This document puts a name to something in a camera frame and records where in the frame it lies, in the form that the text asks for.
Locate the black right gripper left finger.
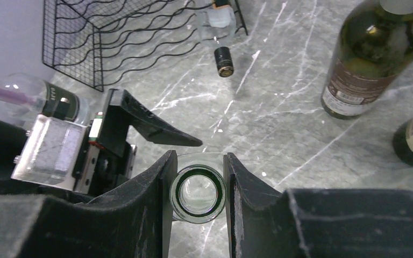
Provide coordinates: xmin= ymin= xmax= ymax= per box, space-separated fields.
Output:
xmin=0 ymin=150 xmax=177 ymax=257

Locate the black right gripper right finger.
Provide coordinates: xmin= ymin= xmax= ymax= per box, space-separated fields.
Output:
xmin=223 ymin=153 xmax=413 ymax=257

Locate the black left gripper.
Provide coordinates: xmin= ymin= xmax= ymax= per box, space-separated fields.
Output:
xmin=0 ymin=89 xmax=203 ymax=203

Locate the clear glass bottle mouth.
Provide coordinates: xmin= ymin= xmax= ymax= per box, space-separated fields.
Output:
xmin=169 ymin=152 xmax=227 ymax=224

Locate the green wine bottle silver neck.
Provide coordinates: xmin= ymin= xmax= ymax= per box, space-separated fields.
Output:
xmin=321 ymin=1 xmax=413 ymax=120

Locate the black wire wine rack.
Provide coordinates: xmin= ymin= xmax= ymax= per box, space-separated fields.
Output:
xmin=42 ymin=1 xmax=247 ymax=91

